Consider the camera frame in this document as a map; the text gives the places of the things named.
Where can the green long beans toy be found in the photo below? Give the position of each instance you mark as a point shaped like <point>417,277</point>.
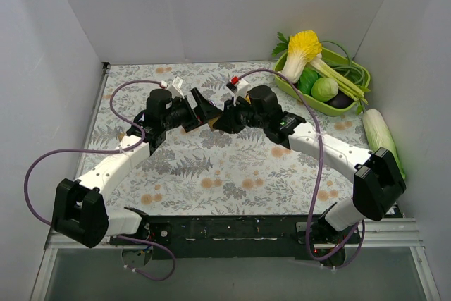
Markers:
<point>353,73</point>

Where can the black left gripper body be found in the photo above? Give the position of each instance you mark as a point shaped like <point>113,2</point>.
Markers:
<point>190,114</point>

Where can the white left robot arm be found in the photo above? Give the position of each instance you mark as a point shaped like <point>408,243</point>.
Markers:
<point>80,211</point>

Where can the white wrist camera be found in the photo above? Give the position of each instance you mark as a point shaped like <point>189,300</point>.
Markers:
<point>175,88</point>
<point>239,88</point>

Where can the dark green vegetable toy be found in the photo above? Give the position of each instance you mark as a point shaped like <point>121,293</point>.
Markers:
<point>307,80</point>

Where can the green napa cabbage toy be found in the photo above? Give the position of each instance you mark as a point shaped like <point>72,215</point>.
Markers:
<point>378,135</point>

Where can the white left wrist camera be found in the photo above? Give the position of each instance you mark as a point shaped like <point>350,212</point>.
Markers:
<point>175,88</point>

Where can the large brass padlock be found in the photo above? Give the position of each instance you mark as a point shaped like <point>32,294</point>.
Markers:
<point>211,123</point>

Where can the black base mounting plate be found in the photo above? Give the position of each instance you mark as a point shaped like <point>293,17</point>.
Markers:
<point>228,236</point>

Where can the round green cabbage toy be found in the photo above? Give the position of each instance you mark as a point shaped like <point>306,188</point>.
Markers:
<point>324,89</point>

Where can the yellow napa cabbage toy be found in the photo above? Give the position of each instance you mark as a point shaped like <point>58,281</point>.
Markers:
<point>302,48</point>

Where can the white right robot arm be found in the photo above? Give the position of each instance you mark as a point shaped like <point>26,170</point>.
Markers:
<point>376,178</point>

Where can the green parsley leaf toy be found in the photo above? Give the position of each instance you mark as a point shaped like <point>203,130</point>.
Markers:
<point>282,44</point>

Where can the floral patterned table mat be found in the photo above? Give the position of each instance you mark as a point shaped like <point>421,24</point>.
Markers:
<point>206,172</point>

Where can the purple eggplant toy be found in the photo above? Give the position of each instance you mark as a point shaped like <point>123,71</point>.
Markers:
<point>340,101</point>

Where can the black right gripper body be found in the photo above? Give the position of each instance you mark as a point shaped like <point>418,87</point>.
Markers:
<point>230,116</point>

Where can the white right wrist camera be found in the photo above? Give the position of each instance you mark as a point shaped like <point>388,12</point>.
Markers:
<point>239,88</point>

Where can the pale celery stalks toy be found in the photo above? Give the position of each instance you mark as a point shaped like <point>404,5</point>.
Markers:
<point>356,92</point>

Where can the green plastic basket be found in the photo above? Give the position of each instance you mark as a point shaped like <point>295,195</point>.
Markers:
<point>322,107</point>

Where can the aluminium frame rail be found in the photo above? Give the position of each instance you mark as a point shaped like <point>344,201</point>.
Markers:
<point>390,264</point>

